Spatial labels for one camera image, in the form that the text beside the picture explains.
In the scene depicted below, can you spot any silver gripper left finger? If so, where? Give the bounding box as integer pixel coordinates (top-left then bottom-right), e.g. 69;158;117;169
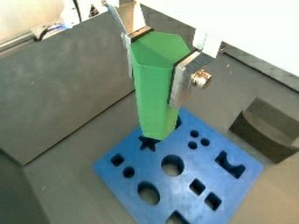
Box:
107;0;153;77

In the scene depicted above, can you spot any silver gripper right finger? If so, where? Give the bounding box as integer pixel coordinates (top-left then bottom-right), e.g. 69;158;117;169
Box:
168;30;221;109

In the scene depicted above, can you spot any green hexagonal prism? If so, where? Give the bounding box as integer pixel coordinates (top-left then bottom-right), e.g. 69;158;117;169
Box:
131;31;191;140

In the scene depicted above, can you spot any dark grey foam block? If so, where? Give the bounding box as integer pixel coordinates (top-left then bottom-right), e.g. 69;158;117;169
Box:
228;98;299;164

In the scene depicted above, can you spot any large grey box panel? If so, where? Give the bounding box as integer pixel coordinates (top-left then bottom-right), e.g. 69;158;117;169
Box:
0;12;133;165

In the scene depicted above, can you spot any blue shape sorting board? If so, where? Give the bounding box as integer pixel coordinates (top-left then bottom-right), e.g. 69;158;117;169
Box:
93;108;263;224

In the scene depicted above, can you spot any black cable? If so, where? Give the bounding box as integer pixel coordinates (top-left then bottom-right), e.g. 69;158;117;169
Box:
71;0;84;23

